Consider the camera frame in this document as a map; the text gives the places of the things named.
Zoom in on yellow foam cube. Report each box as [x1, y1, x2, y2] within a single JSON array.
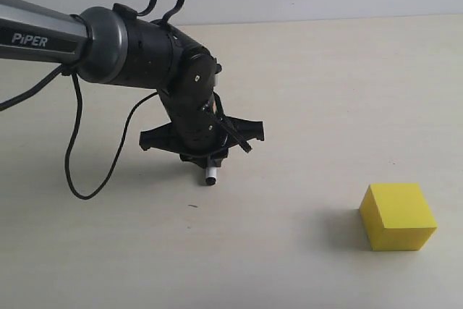
[[359, 183, 438, 251]]

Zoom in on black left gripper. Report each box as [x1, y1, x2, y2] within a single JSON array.
[[139, 92, 265, 168]]

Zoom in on black and white whiteboard marker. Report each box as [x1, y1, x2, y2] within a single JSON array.
[[205, 166, 218, 186]]

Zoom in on black and grey left robot arm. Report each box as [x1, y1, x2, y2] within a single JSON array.
[[1, 0, 264, 168]]

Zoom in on black camera cable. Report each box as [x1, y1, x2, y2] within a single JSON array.
[[0, 66, 232, 200]]

